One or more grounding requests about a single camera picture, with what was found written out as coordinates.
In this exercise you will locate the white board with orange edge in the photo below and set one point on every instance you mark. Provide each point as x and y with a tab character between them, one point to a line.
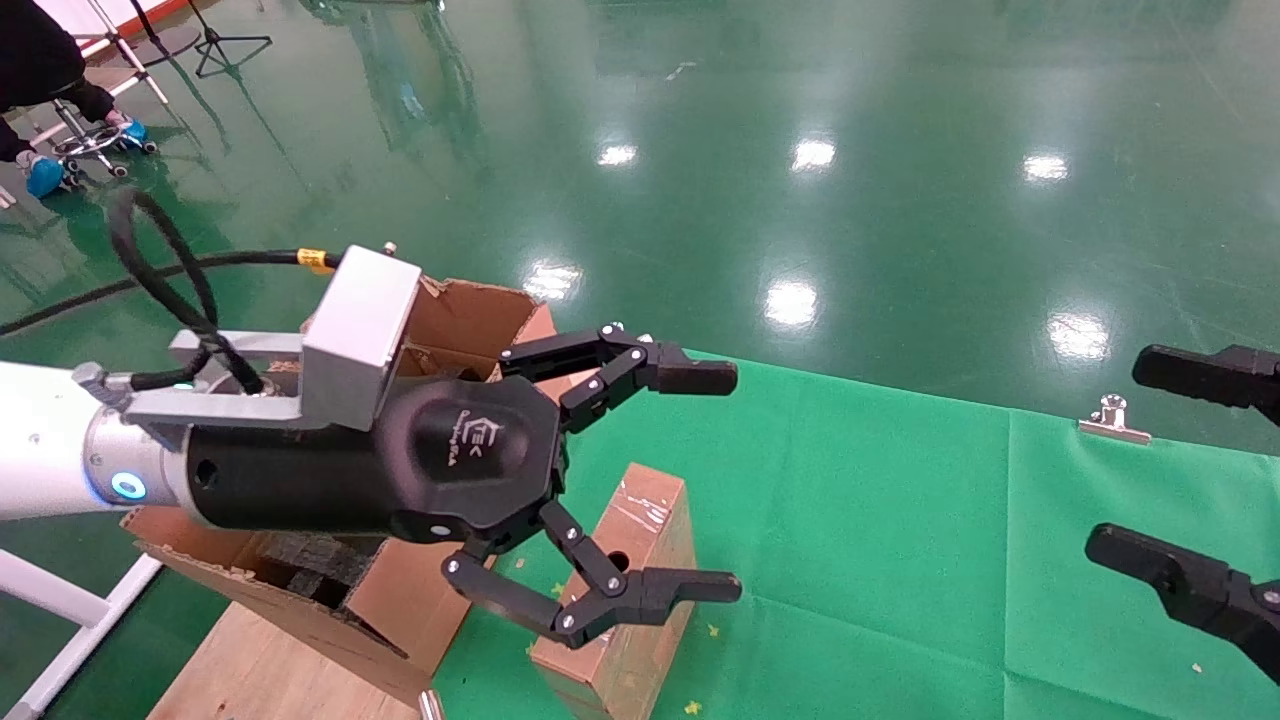
70	10

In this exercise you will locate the silver light stand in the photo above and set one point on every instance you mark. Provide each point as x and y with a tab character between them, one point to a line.
151	80

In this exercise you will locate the white tube frame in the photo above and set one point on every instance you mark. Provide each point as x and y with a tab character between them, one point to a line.
60	595

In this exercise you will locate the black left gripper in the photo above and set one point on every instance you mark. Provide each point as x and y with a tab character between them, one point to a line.
460	450

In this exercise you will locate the green table cloth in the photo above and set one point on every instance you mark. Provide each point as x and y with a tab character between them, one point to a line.
900	550

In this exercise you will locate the small brown cardboard box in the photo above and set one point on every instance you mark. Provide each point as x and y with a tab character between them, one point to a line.
650	520

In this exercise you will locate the black round-base stand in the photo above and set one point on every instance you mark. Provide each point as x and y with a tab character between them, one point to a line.
175	45

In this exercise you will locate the blue shoe cover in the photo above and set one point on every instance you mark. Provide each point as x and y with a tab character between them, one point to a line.
45	178
133	130

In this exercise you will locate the large open cardboard carton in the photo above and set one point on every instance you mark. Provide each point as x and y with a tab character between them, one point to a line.
470	315

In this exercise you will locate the wheeled metal stool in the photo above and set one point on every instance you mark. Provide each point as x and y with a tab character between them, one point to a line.
85	145

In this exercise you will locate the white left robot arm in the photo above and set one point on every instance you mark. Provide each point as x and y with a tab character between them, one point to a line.
40	440

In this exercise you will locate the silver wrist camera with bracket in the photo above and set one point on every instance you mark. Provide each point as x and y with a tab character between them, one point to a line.
355	330

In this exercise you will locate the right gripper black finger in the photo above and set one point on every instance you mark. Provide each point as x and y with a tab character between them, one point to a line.
1200	375
1200	590

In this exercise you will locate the black tripod stand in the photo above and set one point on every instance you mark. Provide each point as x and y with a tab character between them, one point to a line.
215	40

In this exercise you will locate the silver binder clip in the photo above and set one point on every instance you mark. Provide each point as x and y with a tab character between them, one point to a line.
1112	428

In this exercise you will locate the person in black clothes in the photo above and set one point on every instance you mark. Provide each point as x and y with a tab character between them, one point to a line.
35	50

